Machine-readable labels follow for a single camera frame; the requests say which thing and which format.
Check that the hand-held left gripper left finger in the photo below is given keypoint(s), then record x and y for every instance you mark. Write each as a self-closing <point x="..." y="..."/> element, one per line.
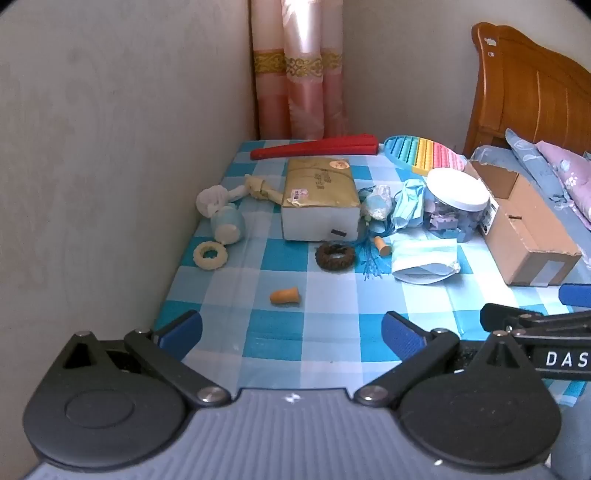
<point x="183" y="328"/>

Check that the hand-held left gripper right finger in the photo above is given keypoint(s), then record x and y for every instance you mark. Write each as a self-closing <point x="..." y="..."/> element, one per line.
<point x="400" y="333"/>

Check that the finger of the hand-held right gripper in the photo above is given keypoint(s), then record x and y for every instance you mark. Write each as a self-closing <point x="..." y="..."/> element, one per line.
<point x="512" y="316"/>
<point x="576" y="296"/>

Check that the orange foam earplug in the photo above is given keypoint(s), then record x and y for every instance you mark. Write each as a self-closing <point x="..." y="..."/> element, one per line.
<point x="382" y="247"/>
<point x="286" y="296"/>

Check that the pale blue cylinder toy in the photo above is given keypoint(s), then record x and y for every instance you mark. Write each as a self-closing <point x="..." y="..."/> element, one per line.
<point x="226" y="227"/>

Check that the cardboard box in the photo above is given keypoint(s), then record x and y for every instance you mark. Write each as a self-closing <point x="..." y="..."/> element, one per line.
<point x="521" y="244"/>

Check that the packaged blue face mask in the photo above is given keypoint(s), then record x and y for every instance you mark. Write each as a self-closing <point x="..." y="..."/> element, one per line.
<point x="422" y="258"/>

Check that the blue checkered tablecloth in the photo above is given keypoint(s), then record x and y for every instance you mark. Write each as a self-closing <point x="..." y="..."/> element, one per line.
<point x="277" y="341"/>

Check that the purple floral pillow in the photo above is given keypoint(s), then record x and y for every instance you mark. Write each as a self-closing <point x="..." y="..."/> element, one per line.
<point x="568" y="170"/>

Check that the crumpled blue face mask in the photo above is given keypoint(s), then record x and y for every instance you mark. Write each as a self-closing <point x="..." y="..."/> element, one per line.
<point x="408" y="205"/>

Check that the embroidered sachet with blue tassel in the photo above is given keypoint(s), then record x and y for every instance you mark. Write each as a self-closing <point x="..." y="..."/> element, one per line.
<point x="376" y="205"/>

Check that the clear jar with white lid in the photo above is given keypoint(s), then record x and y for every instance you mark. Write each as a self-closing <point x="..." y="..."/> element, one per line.
<point x="455" y="187"/>

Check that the blue pillow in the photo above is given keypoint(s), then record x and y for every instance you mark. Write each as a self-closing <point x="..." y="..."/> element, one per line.
<point x="526" y="152"/>

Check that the gold tissue pack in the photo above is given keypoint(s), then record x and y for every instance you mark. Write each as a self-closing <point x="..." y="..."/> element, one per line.
<point x="318" y="189"/>

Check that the rainbow silicone bubble toy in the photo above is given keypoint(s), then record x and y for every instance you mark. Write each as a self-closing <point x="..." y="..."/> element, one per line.
<point x="425" y="154"/>

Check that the red folding fan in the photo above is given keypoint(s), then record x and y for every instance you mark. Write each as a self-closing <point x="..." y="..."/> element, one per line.
<point x="323" y="145"/>

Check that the wooden bed headboard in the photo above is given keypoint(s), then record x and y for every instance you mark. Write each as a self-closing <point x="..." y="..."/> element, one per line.
<point x="531" y="92"/>

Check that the pink patterned curtain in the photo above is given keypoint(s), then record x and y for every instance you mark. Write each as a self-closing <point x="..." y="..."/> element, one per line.
<point x="300" y="69"/>

